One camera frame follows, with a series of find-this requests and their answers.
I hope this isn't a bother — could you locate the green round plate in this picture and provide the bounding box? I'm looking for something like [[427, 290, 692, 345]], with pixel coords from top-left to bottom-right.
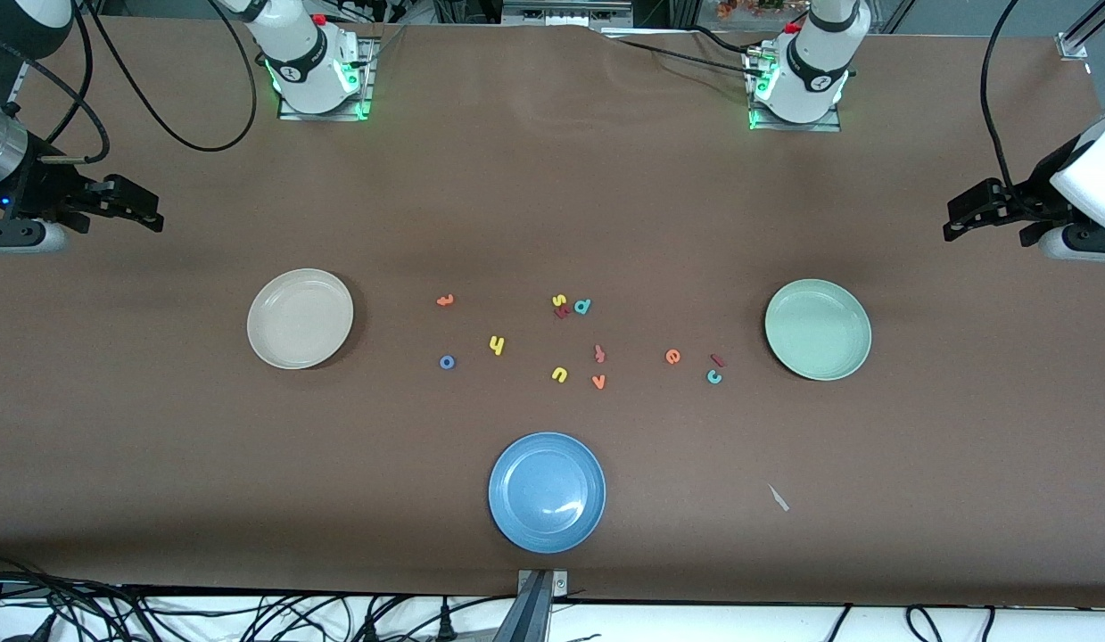
[[764, 278, 873, 382]]

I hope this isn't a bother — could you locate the beige round plate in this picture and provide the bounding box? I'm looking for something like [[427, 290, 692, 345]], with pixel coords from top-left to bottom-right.
[[246, 267, 355, 370]]

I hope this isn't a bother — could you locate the orange flower bunch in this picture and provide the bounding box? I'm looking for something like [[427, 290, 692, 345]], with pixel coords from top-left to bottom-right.
[[716, 0, 787, 20]]

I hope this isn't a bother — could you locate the brown table cover sheet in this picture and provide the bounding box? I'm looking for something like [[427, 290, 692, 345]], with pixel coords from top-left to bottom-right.
[[0, 13, 1105, 609]]

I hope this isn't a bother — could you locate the grey metal box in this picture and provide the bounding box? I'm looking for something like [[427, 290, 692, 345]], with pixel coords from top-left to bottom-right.
[[503, 0, 634, 27]]

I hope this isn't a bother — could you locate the blue round plate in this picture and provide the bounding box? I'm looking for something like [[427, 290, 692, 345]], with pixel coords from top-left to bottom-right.
[[488, 432, 607, 555]]

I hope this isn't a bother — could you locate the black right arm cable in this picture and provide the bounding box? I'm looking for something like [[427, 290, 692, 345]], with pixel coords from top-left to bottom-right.
[[0, 0, 259, 166]]

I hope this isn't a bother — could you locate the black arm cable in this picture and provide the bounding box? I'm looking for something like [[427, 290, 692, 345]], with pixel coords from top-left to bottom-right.
[[980, 0, 1026, 193], [0, 0, 259, 166]]

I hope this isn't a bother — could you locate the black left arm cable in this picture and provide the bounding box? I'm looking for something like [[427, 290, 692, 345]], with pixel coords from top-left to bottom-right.
[[980, 0, 1026, 193]]

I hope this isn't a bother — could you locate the aluminium frame profile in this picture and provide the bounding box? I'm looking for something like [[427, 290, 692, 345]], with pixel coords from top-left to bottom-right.
[[1056, 0, 1105, 62]]

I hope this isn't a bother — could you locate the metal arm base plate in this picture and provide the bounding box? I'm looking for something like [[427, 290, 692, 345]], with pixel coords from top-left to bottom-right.
[[278, 36, 377, 122], [746, 45, 844, 134]]

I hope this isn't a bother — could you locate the black table cable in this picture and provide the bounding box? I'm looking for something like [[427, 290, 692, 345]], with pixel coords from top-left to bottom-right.
[[606, 36, 760, 78], [681, 25, 767, 56]]

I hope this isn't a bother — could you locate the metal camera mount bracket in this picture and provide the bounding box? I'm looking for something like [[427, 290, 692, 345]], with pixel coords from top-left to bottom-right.
[[491, 568, 570, 642]]

